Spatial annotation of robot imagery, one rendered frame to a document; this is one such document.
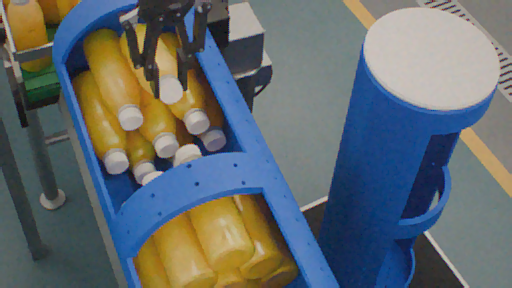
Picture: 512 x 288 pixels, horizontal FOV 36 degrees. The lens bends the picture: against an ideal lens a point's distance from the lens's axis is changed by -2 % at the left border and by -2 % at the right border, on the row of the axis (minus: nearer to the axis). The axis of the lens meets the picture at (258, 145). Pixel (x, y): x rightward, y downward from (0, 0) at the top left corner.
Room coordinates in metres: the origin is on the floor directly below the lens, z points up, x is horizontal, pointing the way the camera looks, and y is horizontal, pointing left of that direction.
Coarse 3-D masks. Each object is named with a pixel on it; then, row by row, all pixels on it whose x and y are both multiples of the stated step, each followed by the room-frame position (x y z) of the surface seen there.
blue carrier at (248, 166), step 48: (96, 0) 0.98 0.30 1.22; (240, 96) 0.85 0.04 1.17; (240, 144) 0.72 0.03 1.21; (96, 192) 0.68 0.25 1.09; (144, 192) 0.62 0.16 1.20; (192, 192) 0.61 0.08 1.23; (240, 192) 0.63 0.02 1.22; (288, 192) 0.67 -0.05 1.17; (144, 240) 0.56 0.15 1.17; (288, 240) 0.56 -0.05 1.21
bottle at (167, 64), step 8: (144, 24) 0.98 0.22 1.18; (136, 32) 0.95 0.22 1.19; (144, 32) 0.94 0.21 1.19; (120, 40) 0.95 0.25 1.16; (160, 40) 0.93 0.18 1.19; (120, 48) 0.94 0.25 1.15; (160, 48) 0.89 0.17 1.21; (128, 56) 0.90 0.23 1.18; (160, 56) 0.86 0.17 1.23; (168, 56) 0.87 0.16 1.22; (128, 64) 0.89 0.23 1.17; (160, 64) 0.84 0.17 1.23; (168, 64) 0.85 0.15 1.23; (176, 64) 0.86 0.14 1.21; (136, 72) 0.85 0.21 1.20; (160, 72) 0.83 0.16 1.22; (168, 72) 0.83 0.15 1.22; (176, 72) 0.84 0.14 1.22; (144, 80) 0.83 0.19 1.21; (160, 80) 0.82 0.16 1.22; (144, 88) 0.83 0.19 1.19
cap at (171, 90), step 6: (168, 78) 0.82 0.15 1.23; (162, 84) 0.80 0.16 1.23; (168, 84) 0.80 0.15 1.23; (174, 84) 0.81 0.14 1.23; (180, 84) 0.81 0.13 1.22; (162, 90) 0.79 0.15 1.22; (168, 90) 0.80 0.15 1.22; (174, 90) 0.80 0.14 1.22; (180, 90) 0.81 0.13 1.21; (162, 96) 0.79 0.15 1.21; (168, 96) 0.79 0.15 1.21; (174, 96) 0.80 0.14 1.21; (180, 96) 0.80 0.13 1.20; (168, 102) 0.79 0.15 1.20; (174, 102) 0.79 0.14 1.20
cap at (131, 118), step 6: (132, 108) 0.83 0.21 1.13; (120, 114) 0.82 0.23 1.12; (126, 114) 0.81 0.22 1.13; (132, 114) 0.82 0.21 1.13; (138, 114) 0.82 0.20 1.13; (120, 120) 0.81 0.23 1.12; (126, 120) 0.81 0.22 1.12; (132, 120) 0.81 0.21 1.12; (138, 120) 0.82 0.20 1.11; (126, 126) 0.81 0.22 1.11; (132, 126) 0.81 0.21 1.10; (138, 126) 0.82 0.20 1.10
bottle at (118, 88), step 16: (96, 32) 0.98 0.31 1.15; (112, 32) 0.99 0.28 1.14; (96, 48) 0.95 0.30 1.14; (112, 48) 0.95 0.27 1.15; (96, 64) 0.91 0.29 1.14; (112, 64) 0.91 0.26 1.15; (96, 80) 0.89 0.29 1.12; (112, 80) 0.87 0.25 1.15; (128, 80) 0.88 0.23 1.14; (112, 96) 0.85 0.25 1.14; (128, 96) 0.85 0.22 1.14; (112, 112) 0.83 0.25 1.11
